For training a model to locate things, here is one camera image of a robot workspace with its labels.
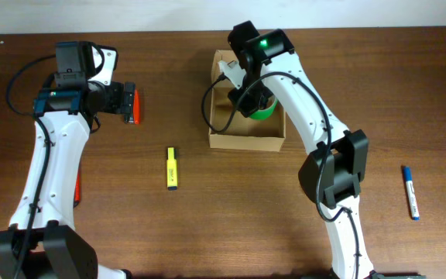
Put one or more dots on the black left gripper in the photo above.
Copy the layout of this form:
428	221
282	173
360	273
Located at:
116	101

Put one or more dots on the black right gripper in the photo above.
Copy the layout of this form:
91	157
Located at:
245	105

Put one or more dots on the red black stapler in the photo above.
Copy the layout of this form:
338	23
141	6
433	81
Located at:
137	109

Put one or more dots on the green tape roll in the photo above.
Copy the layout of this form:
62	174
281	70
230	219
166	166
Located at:
262	114

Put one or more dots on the cardboard box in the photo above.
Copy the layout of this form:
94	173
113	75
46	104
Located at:
243	133

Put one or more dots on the blue white marker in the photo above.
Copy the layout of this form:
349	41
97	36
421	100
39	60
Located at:
408	181

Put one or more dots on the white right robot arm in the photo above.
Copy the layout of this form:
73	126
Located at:
268	66

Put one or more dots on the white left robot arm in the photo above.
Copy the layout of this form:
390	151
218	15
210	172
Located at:
41	240

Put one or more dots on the yellow highlighter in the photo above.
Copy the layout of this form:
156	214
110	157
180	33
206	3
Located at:
171	169

